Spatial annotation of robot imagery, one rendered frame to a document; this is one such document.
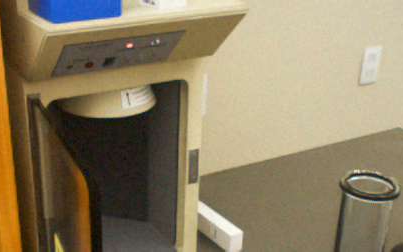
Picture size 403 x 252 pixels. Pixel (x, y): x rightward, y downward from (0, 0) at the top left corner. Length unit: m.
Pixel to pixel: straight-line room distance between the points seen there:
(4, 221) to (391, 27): 1.45
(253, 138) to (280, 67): 0.21
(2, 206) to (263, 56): 1.02
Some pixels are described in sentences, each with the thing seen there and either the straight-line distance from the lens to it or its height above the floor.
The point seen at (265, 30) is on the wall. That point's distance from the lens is 1.70.
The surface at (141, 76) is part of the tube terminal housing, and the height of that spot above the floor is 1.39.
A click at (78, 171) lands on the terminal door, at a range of 0.68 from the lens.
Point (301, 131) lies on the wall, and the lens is 1.90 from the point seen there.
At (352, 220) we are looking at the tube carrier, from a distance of 1.21.
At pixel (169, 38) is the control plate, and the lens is 0.92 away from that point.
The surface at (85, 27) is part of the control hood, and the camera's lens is 0.82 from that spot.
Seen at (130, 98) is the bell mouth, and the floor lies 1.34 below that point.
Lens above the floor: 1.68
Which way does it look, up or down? 25 degrees down
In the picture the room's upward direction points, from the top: straight up
